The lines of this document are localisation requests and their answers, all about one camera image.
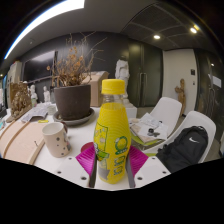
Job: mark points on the black backpack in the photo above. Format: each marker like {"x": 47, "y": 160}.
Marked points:
{"x": 183, "y": 150}

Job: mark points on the small yellow flat item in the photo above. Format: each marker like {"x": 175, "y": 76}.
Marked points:
{"x": 43, "y": 121}

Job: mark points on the cardboard box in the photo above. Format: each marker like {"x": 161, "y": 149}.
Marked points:
{"x": 97, "y": 90}

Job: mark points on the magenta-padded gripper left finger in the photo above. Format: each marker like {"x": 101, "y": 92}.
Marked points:
{"x": 71, "y": 170}

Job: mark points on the yellow drink bottle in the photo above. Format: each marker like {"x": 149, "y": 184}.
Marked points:
{"x": 112, "y": 130}

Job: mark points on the light wooden board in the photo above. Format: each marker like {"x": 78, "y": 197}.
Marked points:
{"x": 20, "y": 141}

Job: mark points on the white pedestal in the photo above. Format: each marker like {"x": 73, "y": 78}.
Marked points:
{"x": 131, "y": 110}

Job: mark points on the dark double door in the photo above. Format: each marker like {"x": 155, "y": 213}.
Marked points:
{"x": 145, "y": 73}

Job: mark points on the grey plant saucer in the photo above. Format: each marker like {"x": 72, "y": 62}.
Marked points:
{"x": 81, "y": 120}

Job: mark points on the white dotted mug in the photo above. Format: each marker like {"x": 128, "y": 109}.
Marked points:
{"x": 56, "y": 140}

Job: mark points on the green folder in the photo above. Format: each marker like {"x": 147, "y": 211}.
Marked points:
{"x": 141, "y": 141}

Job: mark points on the stack of printed papers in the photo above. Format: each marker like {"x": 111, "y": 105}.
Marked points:
{"x": 35, "y": 112}

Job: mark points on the tall white statue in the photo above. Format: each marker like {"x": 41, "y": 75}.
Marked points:
{"x": 122, "y": 75}

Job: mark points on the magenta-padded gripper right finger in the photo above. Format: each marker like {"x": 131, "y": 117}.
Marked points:
{"x": 151, "y": 170}

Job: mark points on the long ceiling light strip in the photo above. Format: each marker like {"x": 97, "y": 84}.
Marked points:
{"x": 43, "y": 18}

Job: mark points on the dark wall screen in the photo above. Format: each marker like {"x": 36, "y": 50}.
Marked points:
{"x": 38, "y": 66}

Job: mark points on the round ceiling spotlight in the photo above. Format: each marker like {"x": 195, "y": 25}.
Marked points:
{"x": 157, "y": 37}
{"x": 193, "y": 30}

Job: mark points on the wooden figure sculpture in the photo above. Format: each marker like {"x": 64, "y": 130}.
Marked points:
{"x": 181, "y": 95}

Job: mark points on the small white bust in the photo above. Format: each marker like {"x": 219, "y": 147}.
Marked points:
{"x": 47, "y": 95}
{"x": 33, "y": 95}

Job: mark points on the pile of papers on chair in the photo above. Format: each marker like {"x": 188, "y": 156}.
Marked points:
{"x": 148, "y": 125}

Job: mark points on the dried plant in brown pot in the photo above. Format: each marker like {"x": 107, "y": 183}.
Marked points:
{"x": 72, "y": 101}

